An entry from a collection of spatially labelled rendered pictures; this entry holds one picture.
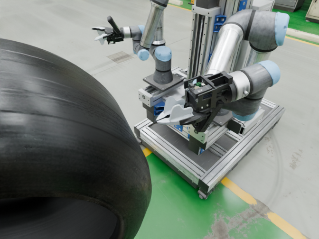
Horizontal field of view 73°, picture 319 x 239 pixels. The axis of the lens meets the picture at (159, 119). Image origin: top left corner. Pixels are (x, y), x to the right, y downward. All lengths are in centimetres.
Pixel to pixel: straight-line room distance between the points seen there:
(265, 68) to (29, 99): 55
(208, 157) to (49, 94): 157
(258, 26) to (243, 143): 117
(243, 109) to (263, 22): 39
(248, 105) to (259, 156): 155
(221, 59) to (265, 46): 26
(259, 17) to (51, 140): 86
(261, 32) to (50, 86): 81
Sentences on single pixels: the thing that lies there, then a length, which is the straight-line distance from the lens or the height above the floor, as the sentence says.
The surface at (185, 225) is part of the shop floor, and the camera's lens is 172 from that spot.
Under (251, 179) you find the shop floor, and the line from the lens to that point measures 203.
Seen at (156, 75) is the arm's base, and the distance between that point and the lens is 161.
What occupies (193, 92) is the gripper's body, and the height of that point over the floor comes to 129.
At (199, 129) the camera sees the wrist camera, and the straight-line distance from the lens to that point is 63.
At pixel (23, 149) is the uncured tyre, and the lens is 28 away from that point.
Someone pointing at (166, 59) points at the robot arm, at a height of 90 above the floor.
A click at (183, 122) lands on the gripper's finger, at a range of 54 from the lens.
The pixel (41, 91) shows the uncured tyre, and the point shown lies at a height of 143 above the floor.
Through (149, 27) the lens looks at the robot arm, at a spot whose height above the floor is 111.
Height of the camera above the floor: 158
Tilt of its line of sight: 42 degrees down
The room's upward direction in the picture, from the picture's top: straight up
